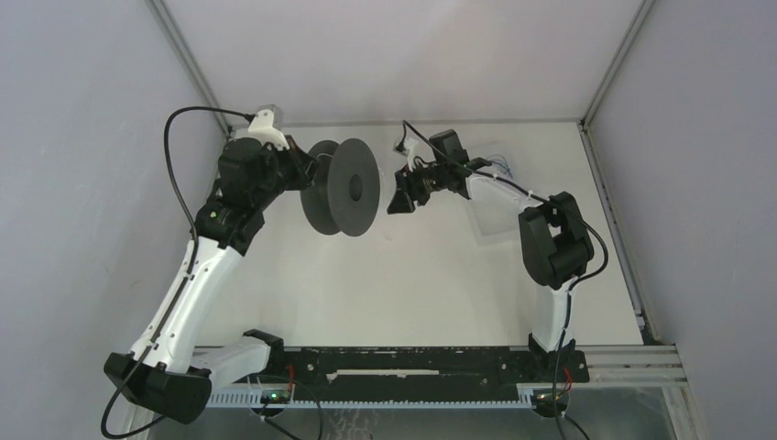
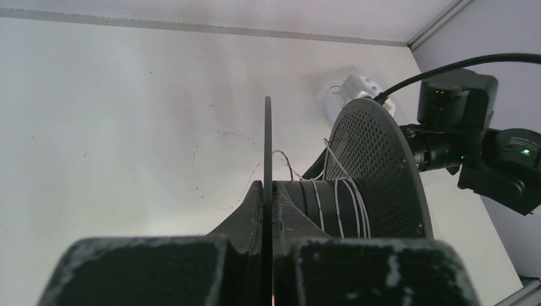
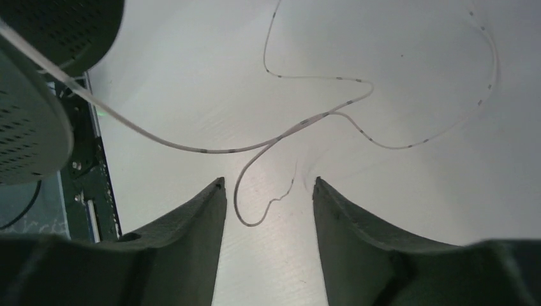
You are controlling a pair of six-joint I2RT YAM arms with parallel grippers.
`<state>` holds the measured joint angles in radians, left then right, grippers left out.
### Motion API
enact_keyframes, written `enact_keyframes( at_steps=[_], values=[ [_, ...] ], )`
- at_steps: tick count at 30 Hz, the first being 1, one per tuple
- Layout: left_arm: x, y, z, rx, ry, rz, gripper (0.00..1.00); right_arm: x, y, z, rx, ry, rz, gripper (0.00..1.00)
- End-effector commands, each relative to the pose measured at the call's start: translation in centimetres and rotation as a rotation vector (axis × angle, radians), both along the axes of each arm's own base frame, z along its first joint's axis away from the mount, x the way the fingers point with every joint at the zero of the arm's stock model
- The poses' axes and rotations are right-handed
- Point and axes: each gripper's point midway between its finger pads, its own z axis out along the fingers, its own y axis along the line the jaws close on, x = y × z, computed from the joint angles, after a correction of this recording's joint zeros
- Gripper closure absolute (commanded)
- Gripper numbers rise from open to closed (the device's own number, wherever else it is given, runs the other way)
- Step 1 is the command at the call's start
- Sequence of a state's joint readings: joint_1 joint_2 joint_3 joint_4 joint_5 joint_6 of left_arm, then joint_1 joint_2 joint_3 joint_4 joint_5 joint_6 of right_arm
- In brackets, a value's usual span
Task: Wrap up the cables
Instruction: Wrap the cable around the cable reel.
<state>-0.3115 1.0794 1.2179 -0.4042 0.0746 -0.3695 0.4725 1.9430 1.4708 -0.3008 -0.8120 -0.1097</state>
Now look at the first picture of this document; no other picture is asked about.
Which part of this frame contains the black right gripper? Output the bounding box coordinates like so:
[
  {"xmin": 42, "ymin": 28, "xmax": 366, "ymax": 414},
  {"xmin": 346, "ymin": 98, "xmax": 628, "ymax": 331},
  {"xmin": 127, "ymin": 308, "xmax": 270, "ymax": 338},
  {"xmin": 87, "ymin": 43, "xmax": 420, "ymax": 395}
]
[{"xmin": 388, "ymin": 159, "xmax": 449, "ymax": 215}]

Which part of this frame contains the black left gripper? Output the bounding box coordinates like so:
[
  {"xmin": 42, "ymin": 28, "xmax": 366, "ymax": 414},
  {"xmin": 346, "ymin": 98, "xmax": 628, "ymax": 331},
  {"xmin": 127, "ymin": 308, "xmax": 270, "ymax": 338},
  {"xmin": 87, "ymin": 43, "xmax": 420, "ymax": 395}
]
[{"xmin": 252, "ymin": 135, "xmax": 322, "ymax": 210}]

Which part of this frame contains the white beaded cable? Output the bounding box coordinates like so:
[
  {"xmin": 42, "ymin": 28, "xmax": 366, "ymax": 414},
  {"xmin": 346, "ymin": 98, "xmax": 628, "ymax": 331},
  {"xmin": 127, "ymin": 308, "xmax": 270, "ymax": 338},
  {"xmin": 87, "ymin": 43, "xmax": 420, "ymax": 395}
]
[{"xmin": 315, "ymin": 151, "xmax": 402, "ymax": 183}]

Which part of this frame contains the dark grey perforated spool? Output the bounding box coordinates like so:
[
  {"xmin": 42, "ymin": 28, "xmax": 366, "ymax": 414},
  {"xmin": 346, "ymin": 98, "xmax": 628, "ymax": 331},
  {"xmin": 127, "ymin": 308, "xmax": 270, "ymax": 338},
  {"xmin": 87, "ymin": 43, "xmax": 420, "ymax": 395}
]
[{"xmin": 301, "ymin": 138, "xmax": 381, "ymax": 237}]

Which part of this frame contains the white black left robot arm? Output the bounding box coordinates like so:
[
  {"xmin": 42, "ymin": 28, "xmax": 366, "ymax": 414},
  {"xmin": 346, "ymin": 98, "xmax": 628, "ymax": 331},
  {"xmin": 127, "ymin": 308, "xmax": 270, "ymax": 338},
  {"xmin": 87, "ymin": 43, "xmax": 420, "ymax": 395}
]
[{"xmin": 104, "ymin": 135, "xmax": 315, "ymax": 424}]

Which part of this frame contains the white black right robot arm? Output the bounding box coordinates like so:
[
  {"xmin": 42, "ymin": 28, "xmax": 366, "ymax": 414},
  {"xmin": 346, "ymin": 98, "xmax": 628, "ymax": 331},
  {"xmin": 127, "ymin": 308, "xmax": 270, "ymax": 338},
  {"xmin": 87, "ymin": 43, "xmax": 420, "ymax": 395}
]
[{"xmin": 387, "ymin": 122, "xmax": 600, "ymax": 381}]

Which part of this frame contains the clear plastic two-compartment tray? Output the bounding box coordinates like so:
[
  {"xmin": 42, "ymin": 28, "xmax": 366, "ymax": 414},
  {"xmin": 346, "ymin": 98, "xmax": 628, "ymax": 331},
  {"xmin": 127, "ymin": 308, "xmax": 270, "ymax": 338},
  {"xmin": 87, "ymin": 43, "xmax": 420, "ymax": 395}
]
[{"xmin": 465, "ymin": 141, "xmax": 521, "ymax": 246}]

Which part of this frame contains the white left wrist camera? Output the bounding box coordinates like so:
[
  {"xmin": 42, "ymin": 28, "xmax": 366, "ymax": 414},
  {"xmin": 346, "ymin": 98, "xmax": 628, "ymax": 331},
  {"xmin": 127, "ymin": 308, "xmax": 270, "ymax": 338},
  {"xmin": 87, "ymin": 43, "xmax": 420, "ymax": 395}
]
[{"xmin": 246, "ymin": 104, "xmax": 290, "ymax": 150}]

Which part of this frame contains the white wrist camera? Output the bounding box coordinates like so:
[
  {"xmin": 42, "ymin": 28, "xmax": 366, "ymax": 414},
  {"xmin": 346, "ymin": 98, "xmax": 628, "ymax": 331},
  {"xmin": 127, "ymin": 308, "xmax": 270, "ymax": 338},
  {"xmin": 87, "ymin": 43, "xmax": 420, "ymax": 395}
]
[
  {"xmin": 394, "ymin": 138, "xmax": 420, "ymax": 171},
  {"xmin": 246, "ymin": 104, "xmax": 290, "ymax": 150}
]

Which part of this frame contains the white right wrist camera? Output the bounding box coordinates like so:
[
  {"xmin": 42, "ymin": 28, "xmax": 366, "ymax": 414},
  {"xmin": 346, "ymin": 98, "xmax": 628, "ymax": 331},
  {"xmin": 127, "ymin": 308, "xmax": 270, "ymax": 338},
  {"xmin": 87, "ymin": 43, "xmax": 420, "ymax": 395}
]
[{"xmin": 394, "ymin": 138, "xmax": 420, "ymax": 171}]

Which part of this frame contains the blue cable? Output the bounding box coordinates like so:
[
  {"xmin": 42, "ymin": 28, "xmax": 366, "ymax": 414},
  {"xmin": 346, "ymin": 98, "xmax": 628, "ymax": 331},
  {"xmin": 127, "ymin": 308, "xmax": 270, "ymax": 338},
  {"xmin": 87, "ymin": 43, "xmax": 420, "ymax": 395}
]
[{"xmin": 485, "ymin": 154, "xmax": 515, "ymax": 182}]

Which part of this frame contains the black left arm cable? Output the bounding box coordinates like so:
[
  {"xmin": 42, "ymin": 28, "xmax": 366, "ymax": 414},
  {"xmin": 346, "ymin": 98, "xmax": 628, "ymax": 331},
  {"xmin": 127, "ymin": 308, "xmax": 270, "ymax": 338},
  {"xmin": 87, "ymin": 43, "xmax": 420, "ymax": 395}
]
[{"xmin": 100, "ymin": 106, "xmax": 257, "ymax": 440}]

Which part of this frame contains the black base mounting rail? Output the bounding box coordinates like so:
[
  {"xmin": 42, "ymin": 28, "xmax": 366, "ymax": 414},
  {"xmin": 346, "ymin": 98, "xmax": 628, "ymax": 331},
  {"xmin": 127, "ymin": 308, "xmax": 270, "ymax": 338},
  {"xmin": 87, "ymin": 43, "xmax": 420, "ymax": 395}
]
[{"xmin": 227, "ymin": 327, "xmax": 591, "ymax": 403}]

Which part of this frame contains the white slotted cable duct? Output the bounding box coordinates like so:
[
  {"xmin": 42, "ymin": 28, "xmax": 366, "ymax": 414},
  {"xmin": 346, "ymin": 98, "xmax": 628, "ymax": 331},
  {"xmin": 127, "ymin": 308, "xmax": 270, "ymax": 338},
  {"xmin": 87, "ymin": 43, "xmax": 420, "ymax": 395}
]
[{"xmin": 206, "ymin": 388, "xmax": 551, "ymax": 409}]

